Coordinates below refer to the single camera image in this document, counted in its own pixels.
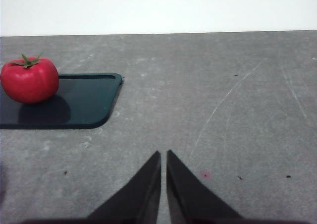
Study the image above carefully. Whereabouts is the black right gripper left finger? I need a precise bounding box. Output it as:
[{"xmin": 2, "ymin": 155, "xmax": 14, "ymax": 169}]
[{"xmin": 86, "ymin": 150, "xmax": 162, "ymax": 221}]

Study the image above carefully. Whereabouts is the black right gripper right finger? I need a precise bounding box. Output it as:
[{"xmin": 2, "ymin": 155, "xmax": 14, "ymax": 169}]
[{"xmin": 166, "ymin": 149, "xmax": 243, "ymax": 221}]

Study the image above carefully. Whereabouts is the red tomato with green stem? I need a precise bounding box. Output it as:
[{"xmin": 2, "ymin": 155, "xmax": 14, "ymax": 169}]
[{"xmin": 0, "ymin": 52, "xmax": 59, "ymax": 104}]

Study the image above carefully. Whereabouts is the black rectangular tray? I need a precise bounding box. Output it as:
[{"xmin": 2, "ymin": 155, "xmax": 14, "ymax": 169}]
[{"xmin": 0, "ymin": 72, "xmax": 124, "ymax": 130}]

